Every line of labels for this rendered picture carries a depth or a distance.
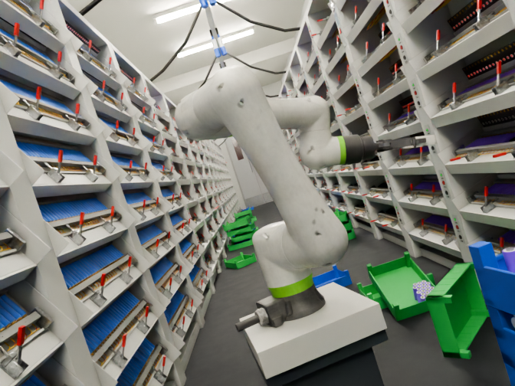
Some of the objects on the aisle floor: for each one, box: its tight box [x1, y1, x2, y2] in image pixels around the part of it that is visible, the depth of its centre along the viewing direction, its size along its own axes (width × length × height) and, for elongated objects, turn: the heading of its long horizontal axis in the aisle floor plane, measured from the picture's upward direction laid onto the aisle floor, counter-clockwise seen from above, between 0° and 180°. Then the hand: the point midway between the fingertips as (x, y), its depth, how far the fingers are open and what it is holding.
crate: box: [366, 251, 435, 321], centre depth 179 cm, size 30×20×8 cm
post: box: [382, 0, 499, 290], centre depth 170 cm, size 20×9×176 cm, turn 174°
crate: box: [425, 262, 490, 359], centre depth 139 cm, size 8×30×20 cm, turn 38°
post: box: [329, 0, 426, 258], centre depth 240 cm, size 20×9×176 cm, turn 174°
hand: (421, 141), depth 136 cm, fingers open, 9 cm apart
